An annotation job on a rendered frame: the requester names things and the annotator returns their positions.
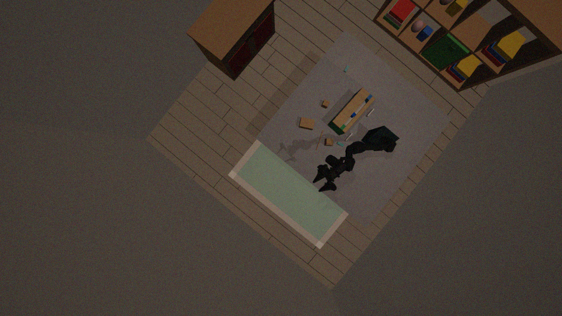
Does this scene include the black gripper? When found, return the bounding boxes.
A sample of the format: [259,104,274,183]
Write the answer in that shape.
[313,165,340,192]

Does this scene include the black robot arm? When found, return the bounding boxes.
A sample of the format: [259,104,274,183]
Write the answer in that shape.
[325,135,396,174]

